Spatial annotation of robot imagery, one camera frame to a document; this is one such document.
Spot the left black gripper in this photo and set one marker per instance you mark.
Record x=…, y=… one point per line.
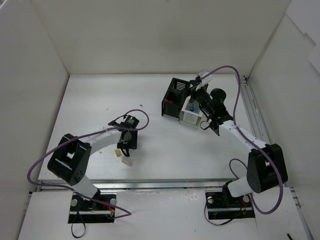
x=127, y=145

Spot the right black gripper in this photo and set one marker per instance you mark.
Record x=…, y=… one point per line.
x=195, y=88

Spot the small tan eraser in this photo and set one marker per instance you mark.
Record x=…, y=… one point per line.
x=118, y=153

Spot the white eraser block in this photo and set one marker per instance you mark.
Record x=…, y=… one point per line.
x=127, y=161

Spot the clear bottle blue cap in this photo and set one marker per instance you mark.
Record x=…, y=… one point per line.
x=192, y=107

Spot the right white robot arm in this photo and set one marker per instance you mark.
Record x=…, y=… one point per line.
x=266, y=167

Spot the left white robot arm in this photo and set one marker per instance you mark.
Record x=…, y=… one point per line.
x=70, y=162

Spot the white slotted container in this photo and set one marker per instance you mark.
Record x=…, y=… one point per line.
x=188, y=118

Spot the black slotted container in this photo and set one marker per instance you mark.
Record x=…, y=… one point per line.
x=177, y=92

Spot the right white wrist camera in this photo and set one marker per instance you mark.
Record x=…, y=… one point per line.
x=202, y=79

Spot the aluminium front rail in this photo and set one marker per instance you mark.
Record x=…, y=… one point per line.
x=163, y=184

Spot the aluminium rail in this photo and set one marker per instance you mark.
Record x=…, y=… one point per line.
x=163, y=184
x=251, y=107

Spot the aluminium right rail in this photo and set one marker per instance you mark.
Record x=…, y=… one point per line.
x=251, y=107

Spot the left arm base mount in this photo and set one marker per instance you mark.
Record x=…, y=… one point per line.
x=89, y=212

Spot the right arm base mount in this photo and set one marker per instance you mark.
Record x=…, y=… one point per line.
x=219, y=212

